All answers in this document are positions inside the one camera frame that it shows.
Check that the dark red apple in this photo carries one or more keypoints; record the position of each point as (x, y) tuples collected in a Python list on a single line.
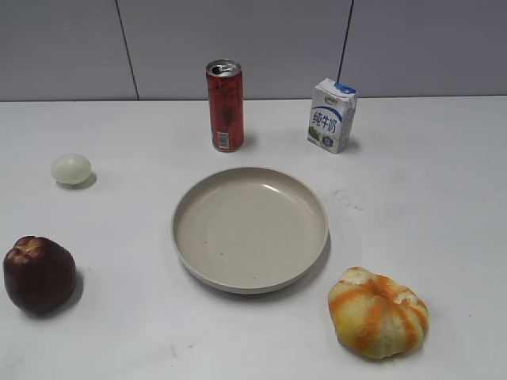
[(39, 274)]

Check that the beige round plate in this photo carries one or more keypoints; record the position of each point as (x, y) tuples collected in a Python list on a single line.
[(249, 230)]

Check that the red soda can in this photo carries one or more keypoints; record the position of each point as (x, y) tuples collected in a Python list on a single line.
[(225, 98)]

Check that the white blue milk carton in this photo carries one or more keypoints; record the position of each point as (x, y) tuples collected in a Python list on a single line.
[(332, 112)]

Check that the orange yellow pumpkin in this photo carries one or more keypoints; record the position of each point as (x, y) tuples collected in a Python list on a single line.
[(374, 316)]

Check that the white egg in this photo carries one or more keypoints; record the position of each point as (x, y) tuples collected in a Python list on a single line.
[(71, 169)]

